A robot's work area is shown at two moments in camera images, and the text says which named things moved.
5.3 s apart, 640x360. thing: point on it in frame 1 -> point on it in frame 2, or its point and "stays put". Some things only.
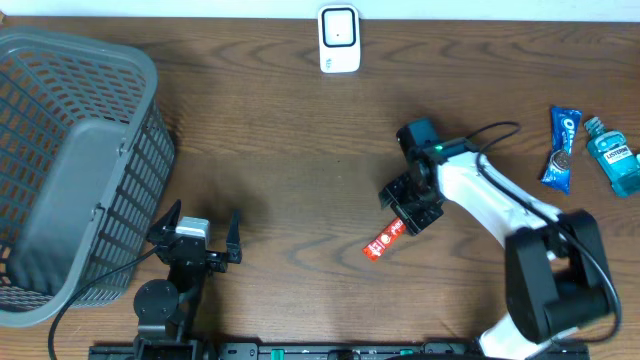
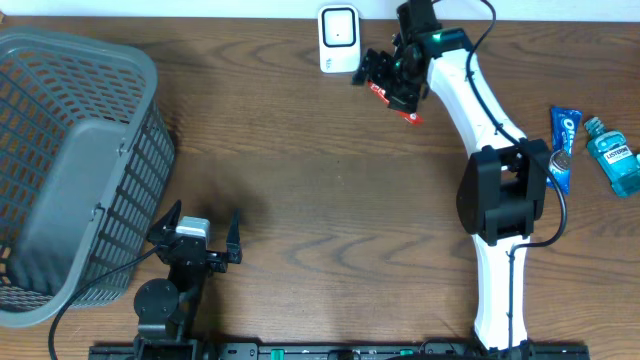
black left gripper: [216, 264] stays put
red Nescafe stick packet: [373, 250] -> [412, 117]
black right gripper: [413, 221] -> [405, 99]
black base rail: [340, 351] stays put
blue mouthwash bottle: [615, 156] stays put
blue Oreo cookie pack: [564, 126] stays put
